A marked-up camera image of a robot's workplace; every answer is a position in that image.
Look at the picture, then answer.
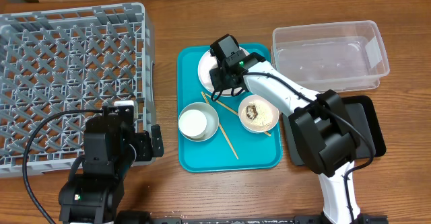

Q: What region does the teal serving tray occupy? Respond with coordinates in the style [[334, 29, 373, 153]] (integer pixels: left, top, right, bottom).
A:
[[177, 46, 282, 173]]

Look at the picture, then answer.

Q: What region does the black food waste tray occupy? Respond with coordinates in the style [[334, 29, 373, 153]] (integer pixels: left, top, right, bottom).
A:
[[281, 96, 387, 166]]

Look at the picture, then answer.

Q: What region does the grey plastic dish rack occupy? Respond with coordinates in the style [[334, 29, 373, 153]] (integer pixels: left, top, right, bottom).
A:
[[1, 2, 156, 178]]

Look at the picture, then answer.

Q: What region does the wooden chopstick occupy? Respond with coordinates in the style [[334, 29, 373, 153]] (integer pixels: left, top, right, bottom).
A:
[[201, 91, 239, 160], [201, 92, 271, 137]]

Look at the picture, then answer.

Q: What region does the grey metal bowl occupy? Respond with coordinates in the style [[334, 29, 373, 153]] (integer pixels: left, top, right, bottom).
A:
[[178, 102, 219, 142]]

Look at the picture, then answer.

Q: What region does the clear plastic waste bin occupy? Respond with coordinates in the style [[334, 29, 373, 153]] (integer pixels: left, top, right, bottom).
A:
[[271, 20, 390, 92]]

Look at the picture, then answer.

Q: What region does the white paper cup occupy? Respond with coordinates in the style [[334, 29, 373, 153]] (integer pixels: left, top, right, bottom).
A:
[[178, 109, 207, 139]]

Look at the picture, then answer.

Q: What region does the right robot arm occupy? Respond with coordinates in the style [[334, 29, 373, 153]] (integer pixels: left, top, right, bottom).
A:
[[209, 49, 374, 223]]

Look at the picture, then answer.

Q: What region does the wooden chopstick left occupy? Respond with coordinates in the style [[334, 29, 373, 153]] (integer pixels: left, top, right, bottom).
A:
[[201, 91, 239, 160]]

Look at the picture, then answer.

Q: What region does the small pink bowl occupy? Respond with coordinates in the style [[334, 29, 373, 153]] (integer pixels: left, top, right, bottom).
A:
[[238, 95, 279, 135]]

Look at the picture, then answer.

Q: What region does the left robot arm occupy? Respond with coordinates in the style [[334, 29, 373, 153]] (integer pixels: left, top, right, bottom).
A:
[[59, 114, 164, 223]]

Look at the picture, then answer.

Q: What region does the food scraps and rice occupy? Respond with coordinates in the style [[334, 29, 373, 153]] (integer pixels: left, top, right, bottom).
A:
[[245, 100, 273, 131]]

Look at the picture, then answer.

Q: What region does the large white plate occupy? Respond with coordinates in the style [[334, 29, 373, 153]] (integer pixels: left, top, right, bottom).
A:
[[198, 47, 250, 97]]

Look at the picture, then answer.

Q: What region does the wooden chopstick right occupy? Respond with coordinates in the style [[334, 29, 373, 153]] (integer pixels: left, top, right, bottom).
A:
[[201, 92, 271, 137]]

